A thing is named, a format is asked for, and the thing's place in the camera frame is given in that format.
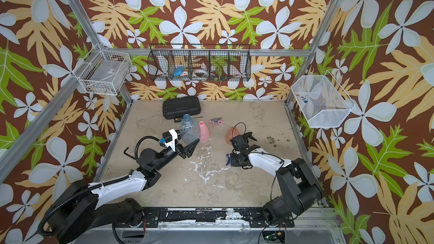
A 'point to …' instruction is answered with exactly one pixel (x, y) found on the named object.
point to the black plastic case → (177, 108)
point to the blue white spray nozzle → (228, 156)
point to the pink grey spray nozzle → (218, 120)
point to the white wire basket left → (103, 72)
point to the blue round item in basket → (178, 70)
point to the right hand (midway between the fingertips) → (233, 160)
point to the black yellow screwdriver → (178, 120)
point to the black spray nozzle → (247, 137)
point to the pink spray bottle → (204, 132)
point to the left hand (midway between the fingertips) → (193, 132)
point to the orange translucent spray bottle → (230, 133)
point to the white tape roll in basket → (199, 70)
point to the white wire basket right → (323, 101)
